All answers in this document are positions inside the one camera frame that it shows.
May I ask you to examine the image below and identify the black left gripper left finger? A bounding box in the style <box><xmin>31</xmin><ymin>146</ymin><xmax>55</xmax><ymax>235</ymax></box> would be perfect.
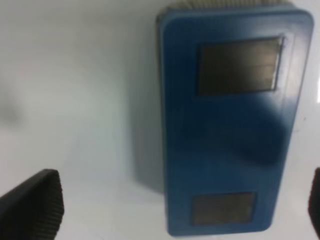
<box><xmin>0</xmin><ymin>169</ymin><xmax>65</xmax><ymax>240</ymax></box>

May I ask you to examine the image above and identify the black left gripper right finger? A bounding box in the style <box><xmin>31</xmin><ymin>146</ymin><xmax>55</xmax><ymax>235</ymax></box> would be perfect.
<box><xmin>308</xmin><ymin>167</ymin><xmax>320</xmax><ymax>239</ymax></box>

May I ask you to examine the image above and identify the blue whiteboard eraser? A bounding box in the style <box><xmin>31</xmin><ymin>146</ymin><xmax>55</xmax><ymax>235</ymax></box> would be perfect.
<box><xmin>156</xmin><ymin>0</ymin><xmax>314</xmax><ymax>237</ymax></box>

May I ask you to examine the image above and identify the white whiteboard with aluminium frame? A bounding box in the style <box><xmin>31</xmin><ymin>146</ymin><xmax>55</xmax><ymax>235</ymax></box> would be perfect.
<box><xmin>0</xmin><ymin>0</ymin><xmax>320</xmax><ymax>240</ymax></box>

